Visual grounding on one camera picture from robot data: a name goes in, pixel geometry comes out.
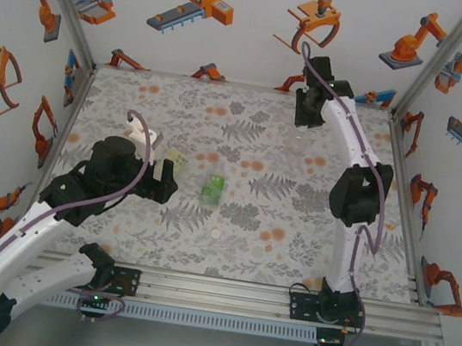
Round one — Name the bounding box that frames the clear unlabelled plastic bottle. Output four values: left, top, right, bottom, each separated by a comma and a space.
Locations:
291, 123, 312, 153

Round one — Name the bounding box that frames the floral tablecloth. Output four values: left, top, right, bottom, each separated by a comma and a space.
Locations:
37, 59, 443, 308

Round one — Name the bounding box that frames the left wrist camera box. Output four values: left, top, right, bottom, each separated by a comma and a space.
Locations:
121, 120, 165, 165

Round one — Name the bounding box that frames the aluminium table side rail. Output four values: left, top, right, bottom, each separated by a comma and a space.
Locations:
362, 111, 455, 307
34, 61, 99, 180

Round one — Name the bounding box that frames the aluminium table end rail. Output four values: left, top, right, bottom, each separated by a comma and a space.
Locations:
94, 59, 395, 113

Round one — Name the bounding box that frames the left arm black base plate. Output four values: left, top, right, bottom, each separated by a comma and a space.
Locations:
60, 258, 143, 299

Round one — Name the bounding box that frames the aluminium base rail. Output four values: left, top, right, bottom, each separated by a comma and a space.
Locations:
22, 247, 450, 346

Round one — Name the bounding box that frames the slotted cable duct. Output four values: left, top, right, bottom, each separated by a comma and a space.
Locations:
40, 286, 318, 346

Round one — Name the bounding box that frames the aluminium corner post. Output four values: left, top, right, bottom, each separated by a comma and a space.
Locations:
389, 0, 462, 130
12, 0, 109, 76

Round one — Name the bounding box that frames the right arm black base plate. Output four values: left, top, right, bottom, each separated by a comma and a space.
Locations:
286, 287, 370, 332

